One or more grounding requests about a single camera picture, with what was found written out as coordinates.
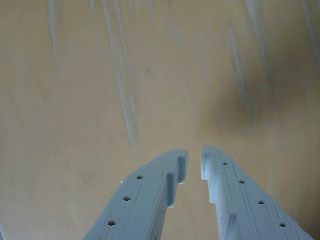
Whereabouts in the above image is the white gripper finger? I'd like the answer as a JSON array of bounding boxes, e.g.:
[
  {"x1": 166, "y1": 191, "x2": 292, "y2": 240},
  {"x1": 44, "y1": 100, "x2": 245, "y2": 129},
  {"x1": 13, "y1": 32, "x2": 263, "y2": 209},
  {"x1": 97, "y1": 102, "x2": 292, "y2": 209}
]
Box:
[
  {"x1": 82, "y1": 148, "x2": 190, "y2": 240},
  {"x1": 200, "y1": 145, "x2": 315, "y2": 240}
]

